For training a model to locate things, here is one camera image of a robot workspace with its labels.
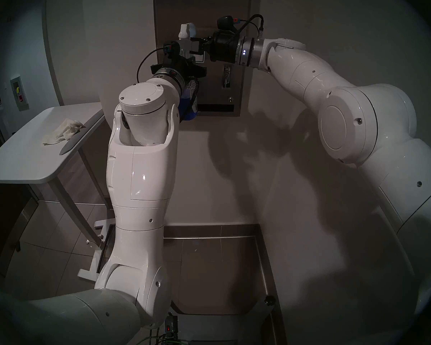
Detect clear spray cleaner bottle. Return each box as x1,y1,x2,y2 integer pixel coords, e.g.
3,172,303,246
178,23,201,122

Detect black left wrist camera cable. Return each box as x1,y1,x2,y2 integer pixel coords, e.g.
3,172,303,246
136,48,166,84

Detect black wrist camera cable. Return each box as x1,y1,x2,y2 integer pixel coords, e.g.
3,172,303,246
136,48,166,84
235,14,264,39

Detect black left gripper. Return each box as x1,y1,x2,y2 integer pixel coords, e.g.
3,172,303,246
150,55,207,79

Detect crumpled white cloth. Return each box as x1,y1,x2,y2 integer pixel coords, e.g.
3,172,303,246
42,118,86,146

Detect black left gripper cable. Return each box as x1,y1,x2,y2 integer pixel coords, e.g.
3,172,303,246
181,80,201,122

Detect grey robot base frame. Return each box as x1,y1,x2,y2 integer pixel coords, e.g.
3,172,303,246
167,294,277,345

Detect green cable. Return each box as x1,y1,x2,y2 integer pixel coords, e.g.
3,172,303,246
140,334,173,345

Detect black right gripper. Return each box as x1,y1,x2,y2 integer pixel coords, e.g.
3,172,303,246
181,30,240,63

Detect stainless steel wall dispenser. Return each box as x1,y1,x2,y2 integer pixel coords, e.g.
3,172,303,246
153,0,252,118

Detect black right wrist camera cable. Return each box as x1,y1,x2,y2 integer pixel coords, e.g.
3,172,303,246
235,14,264,39

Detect black box with red light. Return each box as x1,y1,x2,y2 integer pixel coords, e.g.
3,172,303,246
163,314,178,336

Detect white table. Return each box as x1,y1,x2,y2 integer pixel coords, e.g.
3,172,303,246
0,102,115,281

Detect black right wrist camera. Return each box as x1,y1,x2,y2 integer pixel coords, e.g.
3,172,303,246
217,15,237,31

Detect fire extinguisher wall cabinet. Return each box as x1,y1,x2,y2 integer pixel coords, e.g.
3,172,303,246
10,75,30,112

